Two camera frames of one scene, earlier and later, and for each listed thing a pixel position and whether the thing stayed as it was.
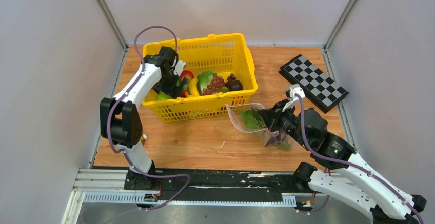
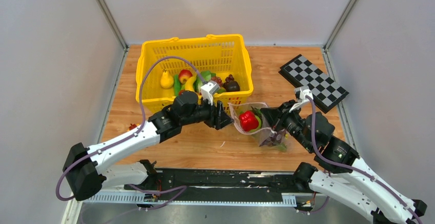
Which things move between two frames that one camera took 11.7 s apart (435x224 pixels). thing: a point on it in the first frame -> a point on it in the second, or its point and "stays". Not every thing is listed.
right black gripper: (271, 116) stays
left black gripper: (173, 90) -> (219, 118)
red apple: (186, 74) stays
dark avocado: (234, 85) stays
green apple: (161, 96) -> (259, 124)
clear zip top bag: (245, 117) stays
